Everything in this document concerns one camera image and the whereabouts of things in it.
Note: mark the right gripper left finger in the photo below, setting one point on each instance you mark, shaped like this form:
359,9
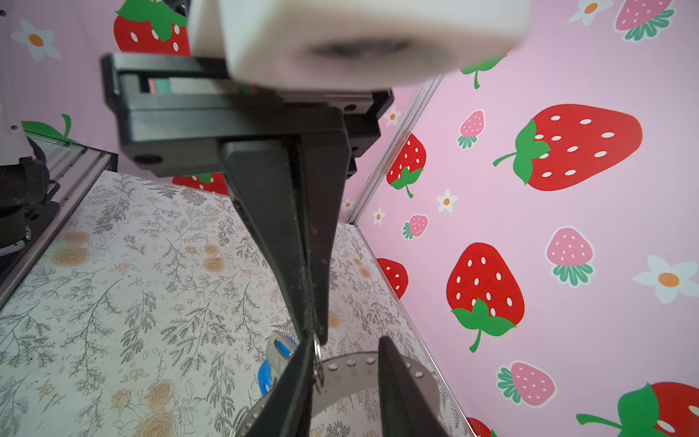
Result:
288,413

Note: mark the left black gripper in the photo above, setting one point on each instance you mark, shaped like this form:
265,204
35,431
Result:
179,115

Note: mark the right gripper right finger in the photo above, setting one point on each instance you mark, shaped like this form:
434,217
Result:
404,410

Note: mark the grey strap keyring yellow clasp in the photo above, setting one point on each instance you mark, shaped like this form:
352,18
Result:
346,375

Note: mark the key with blue tag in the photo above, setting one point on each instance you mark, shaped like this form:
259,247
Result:
279,350

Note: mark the right corner aluminium post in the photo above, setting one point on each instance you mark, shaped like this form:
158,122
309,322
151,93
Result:
396,125

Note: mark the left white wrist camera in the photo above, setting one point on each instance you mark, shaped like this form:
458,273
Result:
353,45

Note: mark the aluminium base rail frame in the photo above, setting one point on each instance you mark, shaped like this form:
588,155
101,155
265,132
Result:
38,194

